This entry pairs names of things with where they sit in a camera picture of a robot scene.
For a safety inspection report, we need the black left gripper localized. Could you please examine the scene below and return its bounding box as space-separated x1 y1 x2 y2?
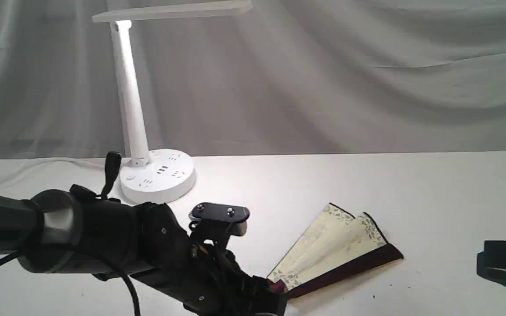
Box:
135 203 287 316

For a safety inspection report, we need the white desk lamp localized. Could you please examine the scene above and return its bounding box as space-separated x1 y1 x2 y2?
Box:
93 0 252 204

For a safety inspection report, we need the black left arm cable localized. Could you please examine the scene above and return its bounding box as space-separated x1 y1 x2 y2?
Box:
0 151 141 316

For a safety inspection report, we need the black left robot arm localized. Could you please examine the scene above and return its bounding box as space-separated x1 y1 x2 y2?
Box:
0 187 287 316

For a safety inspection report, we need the grey fabric backdrop curtain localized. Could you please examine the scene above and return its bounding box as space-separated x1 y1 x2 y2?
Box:
0 0 506 159

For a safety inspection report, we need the maroon ribbed paper folding fan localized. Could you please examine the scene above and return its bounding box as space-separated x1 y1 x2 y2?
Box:
267 203 404 300

